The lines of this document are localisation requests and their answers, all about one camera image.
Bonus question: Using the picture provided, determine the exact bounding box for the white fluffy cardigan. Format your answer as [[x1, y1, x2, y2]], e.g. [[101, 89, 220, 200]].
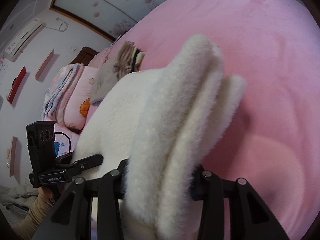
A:
[[74, 35, 246, 239]]

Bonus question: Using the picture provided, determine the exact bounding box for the beige left sleeve forearm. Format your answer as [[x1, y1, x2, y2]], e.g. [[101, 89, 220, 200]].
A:
[[12, 197, 53, 240]]

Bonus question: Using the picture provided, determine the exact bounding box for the person's left hand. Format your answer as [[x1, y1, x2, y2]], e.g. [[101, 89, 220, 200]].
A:
[[37, 187, 55, 206]]

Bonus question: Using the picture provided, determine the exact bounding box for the white pillow with bag print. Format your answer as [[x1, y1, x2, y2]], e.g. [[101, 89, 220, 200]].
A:
[[54, 132, 73, 158]]

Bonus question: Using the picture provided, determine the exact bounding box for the pink cartoon pillow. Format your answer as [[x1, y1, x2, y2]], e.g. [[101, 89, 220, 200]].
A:
[[63, 66, 98, 133]]

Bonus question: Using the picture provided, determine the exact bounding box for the folded floral quilt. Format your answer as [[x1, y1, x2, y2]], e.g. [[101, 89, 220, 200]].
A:
[[41, 63, 85, 123]]

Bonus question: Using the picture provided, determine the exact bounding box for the wooden headboard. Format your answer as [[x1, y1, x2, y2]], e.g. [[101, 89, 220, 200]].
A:
[[69, 47, 98, 66]]

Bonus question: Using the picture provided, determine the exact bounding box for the grey folded sweater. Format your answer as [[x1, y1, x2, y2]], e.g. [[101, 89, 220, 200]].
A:
[[90, 41, 145, 106]]

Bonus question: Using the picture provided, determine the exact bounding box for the white air conditioner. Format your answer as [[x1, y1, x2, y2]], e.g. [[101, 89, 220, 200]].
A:
[[3, 18, 46, 62]]

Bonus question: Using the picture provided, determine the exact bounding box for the floral sliding wardrobe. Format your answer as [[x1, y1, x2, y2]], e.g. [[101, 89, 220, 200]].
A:
[[50, 0, 167, 41]]

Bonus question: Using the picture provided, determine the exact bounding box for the pink bed blanket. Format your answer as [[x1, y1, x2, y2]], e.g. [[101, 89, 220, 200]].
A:
[[102, 0, 319, 239]]

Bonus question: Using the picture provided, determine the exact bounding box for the lower pink wall shelf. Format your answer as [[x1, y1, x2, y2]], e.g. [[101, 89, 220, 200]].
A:
[[7, 137, 17, 177]]

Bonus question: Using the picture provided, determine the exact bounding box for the pink wall shelf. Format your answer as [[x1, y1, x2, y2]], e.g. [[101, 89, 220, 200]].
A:
[[34, 49, 54, 80], [7, 137, 17, 177]]

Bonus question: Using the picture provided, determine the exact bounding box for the red wall shelf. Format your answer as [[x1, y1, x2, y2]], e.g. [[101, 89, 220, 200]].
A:
[[7, 66, 27, 104]]

